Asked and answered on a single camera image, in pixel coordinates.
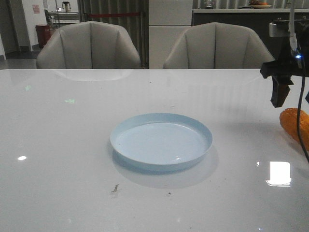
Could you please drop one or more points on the distant metal work table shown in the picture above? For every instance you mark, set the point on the distant metal work table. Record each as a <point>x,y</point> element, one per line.
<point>58,19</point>

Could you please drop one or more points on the grey upholstered chair right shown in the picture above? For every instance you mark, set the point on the grey upholstered chair right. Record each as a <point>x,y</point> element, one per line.
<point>218,46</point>

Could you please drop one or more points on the red trash bin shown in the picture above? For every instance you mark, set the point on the red trash bin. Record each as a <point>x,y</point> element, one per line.
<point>43,34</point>

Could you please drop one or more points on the orange toy corn cob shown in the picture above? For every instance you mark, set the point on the orange toy corn cob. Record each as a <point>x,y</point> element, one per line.
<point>288,120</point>

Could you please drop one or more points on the pink wall notice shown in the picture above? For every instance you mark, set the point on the pink wall notice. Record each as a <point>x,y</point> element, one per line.
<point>36,8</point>

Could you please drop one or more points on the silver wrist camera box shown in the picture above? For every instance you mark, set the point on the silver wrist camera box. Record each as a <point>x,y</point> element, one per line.
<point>279,28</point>

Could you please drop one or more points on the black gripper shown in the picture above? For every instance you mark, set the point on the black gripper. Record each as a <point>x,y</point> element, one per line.
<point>288,63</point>

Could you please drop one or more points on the red barrier belt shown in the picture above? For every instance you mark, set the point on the red barrier belt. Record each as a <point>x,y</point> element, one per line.
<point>114,15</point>

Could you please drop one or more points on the fruit bowl on counter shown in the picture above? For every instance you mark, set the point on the fruit bowl on counter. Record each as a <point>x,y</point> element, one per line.
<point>259,4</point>

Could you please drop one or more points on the grey upholstered chair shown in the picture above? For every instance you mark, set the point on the grey upholstered chair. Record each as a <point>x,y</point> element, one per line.
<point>89,45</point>
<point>218,46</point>

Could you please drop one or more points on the small distant robot device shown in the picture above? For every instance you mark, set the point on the small distant robot device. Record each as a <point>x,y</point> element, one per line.
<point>66,6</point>

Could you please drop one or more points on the light blue round plate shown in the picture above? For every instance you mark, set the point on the light blue round plate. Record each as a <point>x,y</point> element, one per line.
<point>161,142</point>

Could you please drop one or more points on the grey pleated curtain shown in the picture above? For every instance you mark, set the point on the grey pleated curtain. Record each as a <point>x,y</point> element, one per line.
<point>136,26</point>

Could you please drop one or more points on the white tall cabinet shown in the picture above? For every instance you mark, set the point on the white tall cabinet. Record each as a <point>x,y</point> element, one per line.
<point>167,19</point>

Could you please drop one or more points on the grey upholstered chair left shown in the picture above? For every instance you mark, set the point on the grey upholstered chair left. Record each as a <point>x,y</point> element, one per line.
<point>89,45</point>

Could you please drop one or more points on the dark grey sideboard counter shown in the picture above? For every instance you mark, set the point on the dark grey sideboard counter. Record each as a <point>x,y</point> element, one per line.
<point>256,19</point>

